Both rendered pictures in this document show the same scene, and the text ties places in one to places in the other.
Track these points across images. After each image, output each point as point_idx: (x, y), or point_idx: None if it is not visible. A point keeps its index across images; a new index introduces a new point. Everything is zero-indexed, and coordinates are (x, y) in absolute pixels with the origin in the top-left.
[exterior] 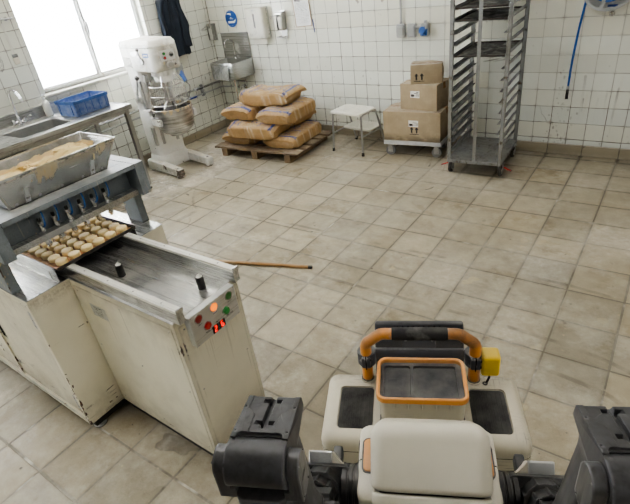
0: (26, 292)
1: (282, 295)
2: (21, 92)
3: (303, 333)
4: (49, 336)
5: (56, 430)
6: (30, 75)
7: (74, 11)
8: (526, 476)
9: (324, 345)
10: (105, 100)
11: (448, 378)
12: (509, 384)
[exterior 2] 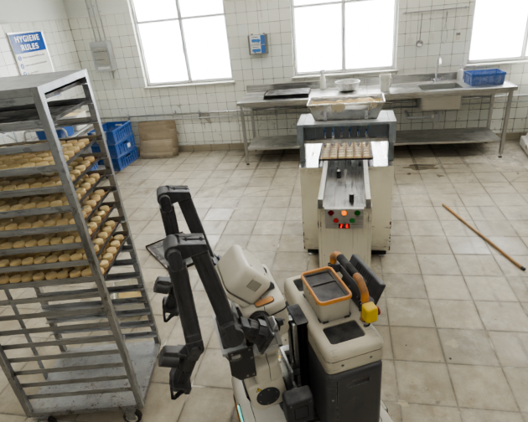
0: (305, 164)
1: (474, 270)
2: (449, 59)
3: (450, 296)
4: (302, 190)
5: (297, 243)
6: (463, 48)
7: (527, 4)
8: (265, 318)
9: (451, 312)
10: (501, 79)
11: (336, 295)
12: (373, 337)
